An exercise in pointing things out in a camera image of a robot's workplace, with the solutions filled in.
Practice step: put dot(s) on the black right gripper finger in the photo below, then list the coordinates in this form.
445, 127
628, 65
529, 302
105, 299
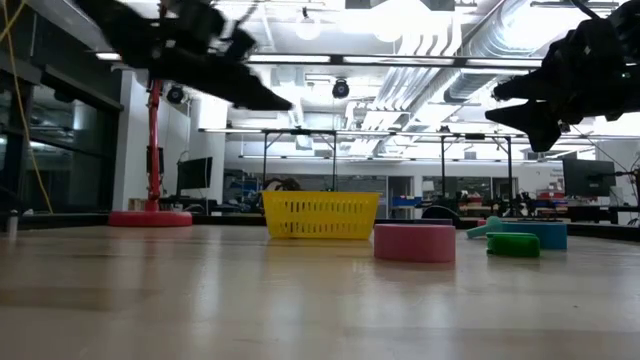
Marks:
535, 87
542, 122

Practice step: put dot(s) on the pink tape roll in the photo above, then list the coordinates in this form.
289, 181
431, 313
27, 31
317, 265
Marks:
415, 243

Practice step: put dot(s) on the black round ceiling camera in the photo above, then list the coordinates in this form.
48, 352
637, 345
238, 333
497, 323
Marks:
176, 94
341, 89

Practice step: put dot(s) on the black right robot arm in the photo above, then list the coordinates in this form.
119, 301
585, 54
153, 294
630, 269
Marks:
630, 12

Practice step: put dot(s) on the red mini stapler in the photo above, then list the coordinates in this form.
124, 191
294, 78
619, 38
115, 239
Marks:
481, 223

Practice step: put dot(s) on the light blue tape roll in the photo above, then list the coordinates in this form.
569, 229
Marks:
552, 235

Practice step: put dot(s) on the green mini stapler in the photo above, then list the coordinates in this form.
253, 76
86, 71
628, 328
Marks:
512, 245

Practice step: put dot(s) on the blue storage bin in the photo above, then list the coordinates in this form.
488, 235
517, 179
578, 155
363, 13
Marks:
407, 201

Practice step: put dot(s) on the yellow plastic basket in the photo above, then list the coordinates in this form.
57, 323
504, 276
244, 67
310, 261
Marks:
320, 215

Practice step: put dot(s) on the black metal frame stand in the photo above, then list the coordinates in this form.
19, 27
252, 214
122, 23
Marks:
442, 170
334, 160

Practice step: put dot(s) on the black computer monitor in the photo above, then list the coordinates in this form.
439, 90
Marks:
195, 172
589, 177

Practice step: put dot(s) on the person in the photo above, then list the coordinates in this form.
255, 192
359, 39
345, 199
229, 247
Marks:
282, 185

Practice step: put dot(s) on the teal staple remover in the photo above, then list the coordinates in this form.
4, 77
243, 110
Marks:
492, 225

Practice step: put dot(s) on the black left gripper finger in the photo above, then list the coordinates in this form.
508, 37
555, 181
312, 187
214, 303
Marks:
235, 85

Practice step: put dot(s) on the red desk lamp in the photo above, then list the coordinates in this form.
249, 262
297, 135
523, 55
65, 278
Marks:
150, 219

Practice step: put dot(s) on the red toolbox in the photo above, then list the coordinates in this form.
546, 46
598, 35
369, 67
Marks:
550, 194

